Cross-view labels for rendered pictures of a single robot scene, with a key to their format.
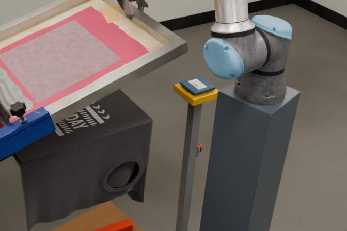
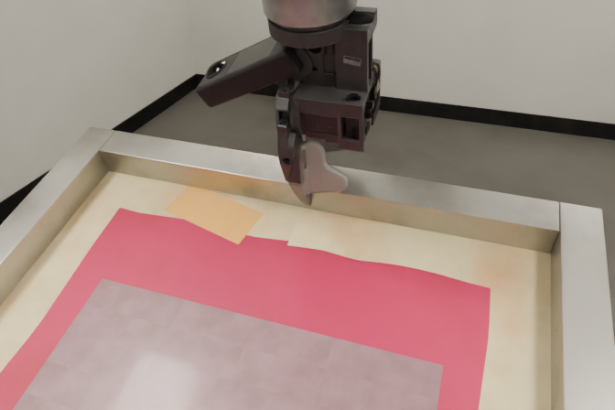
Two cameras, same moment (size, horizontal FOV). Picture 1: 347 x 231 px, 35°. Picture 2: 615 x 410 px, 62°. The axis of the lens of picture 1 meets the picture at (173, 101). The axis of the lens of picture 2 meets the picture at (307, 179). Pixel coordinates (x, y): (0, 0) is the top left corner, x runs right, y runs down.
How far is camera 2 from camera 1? 1.53 m
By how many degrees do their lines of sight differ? 29
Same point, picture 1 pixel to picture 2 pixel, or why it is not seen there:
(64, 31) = (105, 344)
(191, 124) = not seen: hidden behind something
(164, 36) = (512, 219)
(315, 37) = (253, 115)
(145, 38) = (418, 247)
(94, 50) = (303, 378)
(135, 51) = (447, 307)
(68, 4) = (41, 233)
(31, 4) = not seen: outside the picture
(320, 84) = not seen: hidden behind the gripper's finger
